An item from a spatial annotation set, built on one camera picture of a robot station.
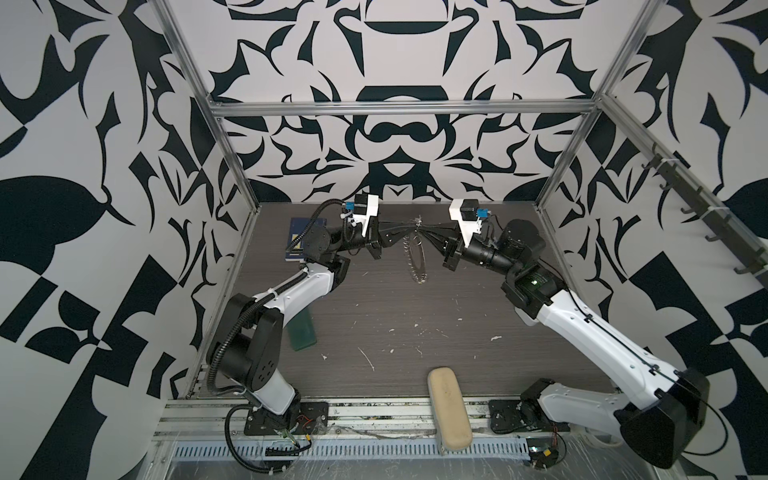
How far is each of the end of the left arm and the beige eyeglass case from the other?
387 mm

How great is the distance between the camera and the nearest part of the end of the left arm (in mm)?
607

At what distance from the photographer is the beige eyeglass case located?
700 millimetres
